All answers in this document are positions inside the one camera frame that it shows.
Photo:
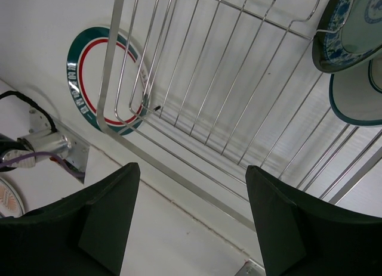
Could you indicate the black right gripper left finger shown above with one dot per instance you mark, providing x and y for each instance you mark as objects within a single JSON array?
[{"x": 84, "y": 233}]

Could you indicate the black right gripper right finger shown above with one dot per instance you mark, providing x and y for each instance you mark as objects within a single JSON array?
[{"x": 300, "y": 234}]

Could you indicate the white grey patterned plate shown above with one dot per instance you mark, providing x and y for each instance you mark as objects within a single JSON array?
[{"x": 355, "y": 94}]

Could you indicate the green blue patterned plate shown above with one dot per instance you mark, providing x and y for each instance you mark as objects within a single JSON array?
[{"x": 348, "y": 34}]

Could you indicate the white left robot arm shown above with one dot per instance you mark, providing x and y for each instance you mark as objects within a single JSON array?
[{"x": 27, "y": 151}]

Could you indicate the near green red rimmed plate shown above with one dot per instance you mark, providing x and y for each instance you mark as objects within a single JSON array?
[{"x": 95, "y": 79}]

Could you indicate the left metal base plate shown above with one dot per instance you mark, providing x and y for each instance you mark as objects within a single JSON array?
[{"x": 69, "y": 146}]

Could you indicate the metal wire dish rack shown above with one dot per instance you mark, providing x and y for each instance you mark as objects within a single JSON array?
[{"x": 228, "y": 84}]

